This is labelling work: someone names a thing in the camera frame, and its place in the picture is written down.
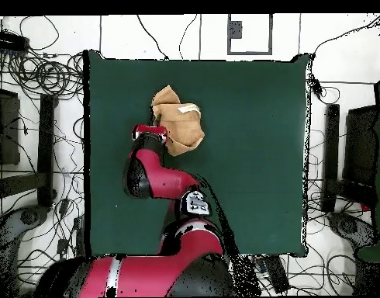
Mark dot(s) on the tan terry towel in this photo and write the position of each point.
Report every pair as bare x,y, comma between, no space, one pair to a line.
183,127

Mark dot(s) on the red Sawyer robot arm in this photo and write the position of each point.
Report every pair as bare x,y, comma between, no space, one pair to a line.
165,180

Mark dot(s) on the black metal stand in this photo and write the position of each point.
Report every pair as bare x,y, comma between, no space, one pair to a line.
45,139
332,139

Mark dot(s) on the dark green table cloth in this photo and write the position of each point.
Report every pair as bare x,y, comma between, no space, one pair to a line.
255,124

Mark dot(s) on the grey swivel chair base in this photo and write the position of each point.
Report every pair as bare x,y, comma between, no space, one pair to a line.
28,217
348,225

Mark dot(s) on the black power adapter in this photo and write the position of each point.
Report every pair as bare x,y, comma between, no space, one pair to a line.
317,87

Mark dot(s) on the black power strip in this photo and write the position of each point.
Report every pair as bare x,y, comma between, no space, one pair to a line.
277,274

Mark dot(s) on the grey square floor frame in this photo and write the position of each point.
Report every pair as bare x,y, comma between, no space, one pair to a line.
235,29

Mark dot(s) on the black network switch box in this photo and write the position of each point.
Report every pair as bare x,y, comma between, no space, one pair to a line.
10,42

